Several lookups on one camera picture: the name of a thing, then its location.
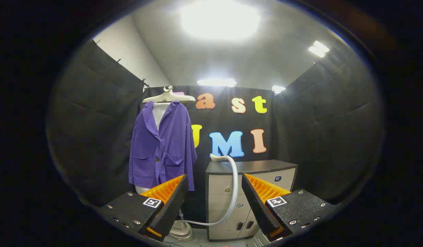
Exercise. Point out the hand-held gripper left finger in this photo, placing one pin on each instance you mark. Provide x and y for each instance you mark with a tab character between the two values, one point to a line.
170	206

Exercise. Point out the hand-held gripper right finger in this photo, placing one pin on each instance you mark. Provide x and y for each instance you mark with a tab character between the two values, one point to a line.
256	206

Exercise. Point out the garment steamer base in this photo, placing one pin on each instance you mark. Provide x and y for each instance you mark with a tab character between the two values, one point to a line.
182	232

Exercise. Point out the white clothes hanger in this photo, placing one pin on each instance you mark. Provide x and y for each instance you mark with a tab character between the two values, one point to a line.
170	97

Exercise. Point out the grey cabinet with dark top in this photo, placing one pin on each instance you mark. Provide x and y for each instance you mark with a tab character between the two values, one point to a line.
218	192

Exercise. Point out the double ceiling light strip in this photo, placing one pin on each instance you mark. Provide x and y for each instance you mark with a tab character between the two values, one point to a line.
318	49

